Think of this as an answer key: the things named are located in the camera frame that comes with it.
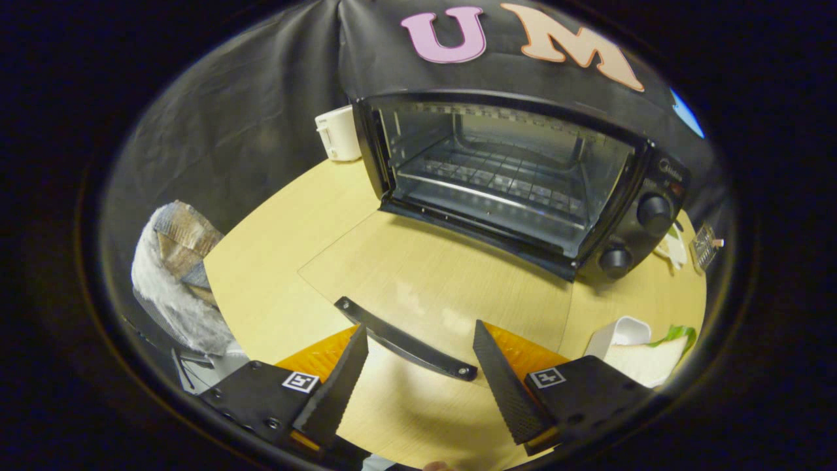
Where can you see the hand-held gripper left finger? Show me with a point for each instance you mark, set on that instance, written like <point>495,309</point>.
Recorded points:
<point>337,386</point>

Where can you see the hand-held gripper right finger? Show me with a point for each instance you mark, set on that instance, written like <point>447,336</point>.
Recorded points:
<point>503,386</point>

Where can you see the sandwich with lettuce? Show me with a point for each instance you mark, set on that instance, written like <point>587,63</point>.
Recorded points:
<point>647,360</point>

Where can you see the black toaster oven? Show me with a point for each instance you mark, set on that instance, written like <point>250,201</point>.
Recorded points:
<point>628,235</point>

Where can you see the white rectangular dish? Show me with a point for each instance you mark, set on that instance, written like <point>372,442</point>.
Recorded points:
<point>618,332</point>

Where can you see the white fleece blanket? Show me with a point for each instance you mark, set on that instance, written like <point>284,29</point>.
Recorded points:
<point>173,301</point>

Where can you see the white and green object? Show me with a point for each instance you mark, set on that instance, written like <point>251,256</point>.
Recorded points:
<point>673,248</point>

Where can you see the small clear plastic container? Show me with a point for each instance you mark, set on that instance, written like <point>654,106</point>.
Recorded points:
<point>705,247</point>

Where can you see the black backdrop cloth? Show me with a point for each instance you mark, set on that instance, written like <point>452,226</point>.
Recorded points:
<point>261,118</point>

